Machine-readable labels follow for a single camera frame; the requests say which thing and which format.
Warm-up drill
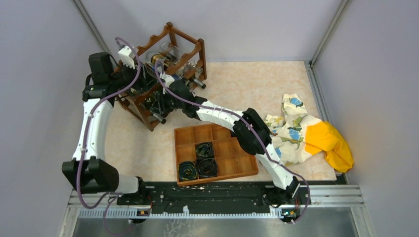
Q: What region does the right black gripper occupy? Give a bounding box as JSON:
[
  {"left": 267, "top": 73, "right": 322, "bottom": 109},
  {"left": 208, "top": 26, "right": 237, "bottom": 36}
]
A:
[{"left": 150, "top": 88, "right": 184, "bottom": 116}]

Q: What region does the brown wooden wine rack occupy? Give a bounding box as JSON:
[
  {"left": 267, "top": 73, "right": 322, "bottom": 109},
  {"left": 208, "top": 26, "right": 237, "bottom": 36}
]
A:
[{"left": 116, "top": 22, "right": 207, "bottom": 131}]

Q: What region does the clear glass bottle back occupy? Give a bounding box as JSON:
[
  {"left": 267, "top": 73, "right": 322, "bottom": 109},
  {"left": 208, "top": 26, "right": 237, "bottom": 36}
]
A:
[{"left": 160, "top": 41, "right": 203, "bottom": 79}]

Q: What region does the dark wine bottle beige label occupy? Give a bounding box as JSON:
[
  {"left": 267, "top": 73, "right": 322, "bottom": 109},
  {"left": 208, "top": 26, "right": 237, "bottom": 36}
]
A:
[{"left": 185, "top": 77, "right": 207, "bottom": 89}]

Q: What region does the wooden compartment tray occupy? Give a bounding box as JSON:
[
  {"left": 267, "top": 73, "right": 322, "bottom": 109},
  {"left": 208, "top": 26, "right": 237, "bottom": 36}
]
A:
[{"left": 174, "top": 124, "right": 258, "bottom": 187}]

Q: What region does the green wine bottle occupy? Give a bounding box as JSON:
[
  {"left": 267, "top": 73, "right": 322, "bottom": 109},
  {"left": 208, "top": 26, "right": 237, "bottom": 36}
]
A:
[{"left": 149, "top": 108, "right": 167, "bottom": 124}]

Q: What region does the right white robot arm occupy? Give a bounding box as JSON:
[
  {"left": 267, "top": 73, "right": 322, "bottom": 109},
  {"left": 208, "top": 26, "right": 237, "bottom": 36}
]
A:
[{"left": 158, "top": 76, "right": 300, "bottom": 203}]

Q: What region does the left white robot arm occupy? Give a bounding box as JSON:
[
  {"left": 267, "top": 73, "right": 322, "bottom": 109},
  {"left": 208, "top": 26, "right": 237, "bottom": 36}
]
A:
[{"left": 62, "top": 47, "right": 148, "bottom": 204}]

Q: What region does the rolled dark green tie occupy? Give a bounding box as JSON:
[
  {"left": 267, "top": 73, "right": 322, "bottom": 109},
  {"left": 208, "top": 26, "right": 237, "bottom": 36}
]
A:
[{"left": 177, "top": 161, "right": 198, "bottom": 182}]

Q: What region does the rolled dark blue tie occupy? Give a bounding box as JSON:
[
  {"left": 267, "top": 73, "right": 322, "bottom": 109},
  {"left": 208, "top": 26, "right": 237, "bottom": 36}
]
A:
[{"left": 196, "top": 158, "right": 218, "bottom": 179}]

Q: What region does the dinosaur print white cloth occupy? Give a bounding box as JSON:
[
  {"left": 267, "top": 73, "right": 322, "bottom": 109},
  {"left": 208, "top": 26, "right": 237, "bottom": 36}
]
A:
[{"left": 264, "top": 94, "right": 322, "bottom": 165}]

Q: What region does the yellow cloth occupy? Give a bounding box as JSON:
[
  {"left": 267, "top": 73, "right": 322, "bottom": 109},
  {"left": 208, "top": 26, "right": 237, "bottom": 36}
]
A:
[{"left": 304, "top": 121, "right": 354, "bottom": 173}]

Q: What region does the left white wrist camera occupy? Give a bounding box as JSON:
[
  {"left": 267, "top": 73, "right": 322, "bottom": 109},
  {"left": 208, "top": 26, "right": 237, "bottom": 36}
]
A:
[{"left": 118, "top": 45, "right": 136, "bottom": 69}]

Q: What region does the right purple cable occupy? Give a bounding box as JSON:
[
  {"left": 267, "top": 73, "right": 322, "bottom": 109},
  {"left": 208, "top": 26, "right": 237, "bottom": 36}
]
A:
[{"left": 154, "top": 60, "right": 311, "bottom": 225}]

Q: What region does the purple cable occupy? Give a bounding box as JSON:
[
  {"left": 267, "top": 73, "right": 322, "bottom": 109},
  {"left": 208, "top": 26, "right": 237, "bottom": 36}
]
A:
[
  {"left": 75, "top": 37, "right": 142, "bottom": 236},
  {"left": 154, "top": 60, "right": 311, "bottom": 225}
]

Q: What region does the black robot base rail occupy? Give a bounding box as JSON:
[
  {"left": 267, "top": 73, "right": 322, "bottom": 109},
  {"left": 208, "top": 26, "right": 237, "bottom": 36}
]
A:
[{"left": 70, "top": 178, "right": 364, "bottom": 225}]

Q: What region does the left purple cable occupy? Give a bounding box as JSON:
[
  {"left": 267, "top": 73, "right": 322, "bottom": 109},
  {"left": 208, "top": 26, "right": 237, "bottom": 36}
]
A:
[{"left": 75, "top": 37, "right": 142, "bottom": 236}]

